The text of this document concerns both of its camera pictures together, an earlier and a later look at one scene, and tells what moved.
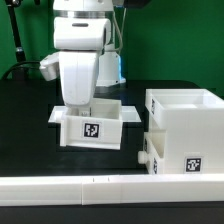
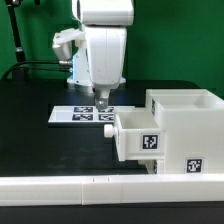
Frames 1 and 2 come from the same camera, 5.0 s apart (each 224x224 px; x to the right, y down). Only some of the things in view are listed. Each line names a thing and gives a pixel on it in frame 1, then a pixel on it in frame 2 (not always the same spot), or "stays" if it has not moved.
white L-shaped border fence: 110,189 stays
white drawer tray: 96,125 to 138,136
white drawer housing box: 193,120 stays
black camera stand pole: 20,71 stays
